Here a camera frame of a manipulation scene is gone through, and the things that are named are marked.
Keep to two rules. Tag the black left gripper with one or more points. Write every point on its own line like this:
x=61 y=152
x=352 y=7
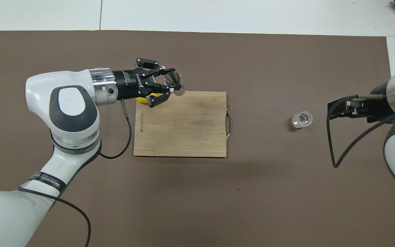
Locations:
x=129 y=84

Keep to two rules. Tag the yellow lemon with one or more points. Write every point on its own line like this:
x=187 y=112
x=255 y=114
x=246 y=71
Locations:
x=142 y=100

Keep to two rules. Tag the wooden cutting board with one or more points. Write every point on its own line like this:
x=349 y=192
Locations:
x=183 y=130

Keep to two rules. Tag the small clear glass cup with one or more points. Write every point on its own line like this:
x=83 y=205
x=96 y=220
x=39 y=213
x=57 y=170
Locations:
x=302 y=119

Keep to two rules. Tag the brown table mat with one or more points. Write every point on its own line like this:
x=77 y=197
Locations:
x=252 y=192

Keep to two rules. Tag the steel double jigger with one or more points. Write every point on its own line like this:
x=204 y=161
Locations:
x=174 y=80

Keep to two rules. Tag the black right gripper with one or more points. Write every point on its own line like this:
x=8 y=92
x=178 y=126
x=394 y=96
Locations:
x=379 y=109

